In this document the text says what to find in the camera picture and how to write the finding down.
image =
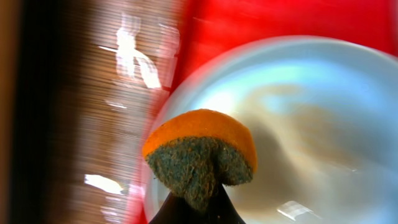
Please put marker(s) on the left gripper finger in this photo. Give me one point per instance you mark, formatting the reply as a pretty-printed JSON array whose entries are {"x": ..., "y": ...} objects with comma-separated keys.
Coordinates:
[{"x": 176, "y": 210}]

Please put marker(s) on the orange green sponge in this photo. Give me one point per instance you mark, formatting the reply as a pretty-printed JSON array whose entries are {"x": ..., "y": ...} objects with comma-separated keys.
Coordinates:
[{"x": 195, "y": 152}]

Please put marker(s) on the white plate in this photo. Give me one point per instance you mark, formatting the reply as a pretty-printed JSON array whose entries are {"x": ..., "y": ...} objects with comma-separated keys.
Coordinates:
[{"x": 323, "y": 115}]

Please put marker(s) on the red plastic tray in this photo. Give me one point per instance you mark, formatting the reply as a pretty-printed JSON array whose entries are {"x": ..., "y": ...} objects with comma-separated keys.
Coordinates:
[{"x": 217, "y": 27}]

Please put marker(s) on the black water tray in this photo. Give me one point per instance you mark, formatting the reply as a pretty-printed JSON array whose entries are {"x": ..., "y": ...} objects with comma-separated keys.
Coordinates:
[{"x": 38, "y": 166}]

